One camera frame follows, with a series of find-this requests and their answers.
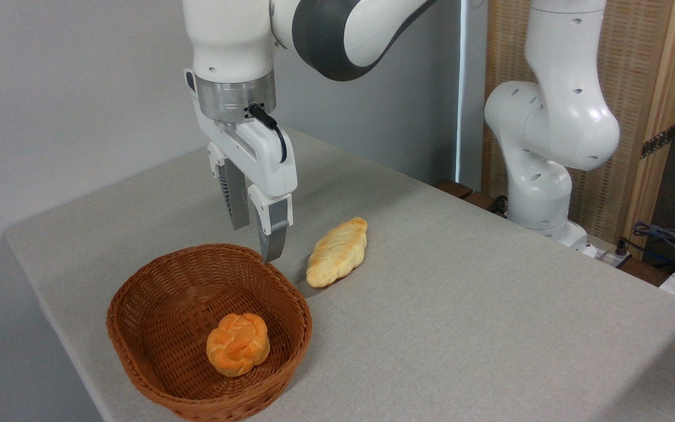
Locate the brown wicker basket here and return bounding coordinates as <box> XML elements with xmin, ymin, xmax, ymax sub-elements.
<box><xmin>107</xmin><ymin>243</ymin><xmax>313</xmax><ymax>422</ymax></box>

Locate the white vertical wall strip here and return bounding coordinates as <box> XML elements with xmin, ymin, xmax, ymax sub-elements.
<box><xmin>455</xmin><ymin>0</ymin><xmax>468</xmax><ymax>183</ymax></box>

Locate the black metal screen hinge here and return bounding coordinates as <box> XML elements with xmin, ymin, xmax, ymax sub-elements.
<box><xmin>640</xmin><ymin>125</ymin><xmax>675</xmax><ymax>159</ymax></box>

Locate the white power strip with plug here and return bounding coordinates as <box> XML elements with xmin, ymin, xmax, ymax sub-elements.
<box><xmin>585</xmin><ymin>236</ymin><xmax>632</xmax><ymax>268</ymax></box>

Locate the round orange bread roll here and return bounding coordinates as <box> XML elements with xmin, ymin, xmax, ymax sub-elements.
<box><xmin>206</xmin><ymin>312</ymin><xmax>271</xmax><ymax>377</ymax></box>

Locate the bundle of dark cables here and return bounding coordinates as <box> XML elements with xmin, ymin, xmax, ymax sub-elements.
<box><xmin>632</xmin><ymin>221</ymin><xmax>675</xmax><ymax>266</ymax></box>

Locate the wooden rattan folding screen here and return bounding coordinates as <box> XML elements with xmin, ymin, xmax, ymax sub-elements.
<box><xmin>481</xmin><ymin>0</ymin><xmax>675</xmax><ymax>248</ymax></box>

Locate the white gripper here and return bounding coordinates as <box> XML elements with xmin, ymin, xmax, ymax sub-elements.
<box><xmin>196</xmin><ymin>104</ymin><xmax>299</xmax><ymax>264</ymax></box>

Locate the dark wooden base board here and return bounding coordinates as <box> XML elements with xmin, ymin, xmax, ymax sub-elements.
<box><xmin>434</xmin><ymin>179</ymin><xmax>509</xmax><ymax>216</ymax></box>

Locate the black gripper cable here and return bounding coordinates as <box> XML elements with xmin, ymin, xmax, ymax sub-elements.
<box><xmin>248</xmin><ymin>104</ymin><xmax>288</xmax><ymax>164</ymax></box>

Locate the long braided bread loaf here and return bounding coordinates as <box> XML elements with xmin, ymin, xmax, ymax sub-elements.
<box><xmin>306</xmin><ymin>217</ymin><xmax>369</xmax><ymax>288</ymax></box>

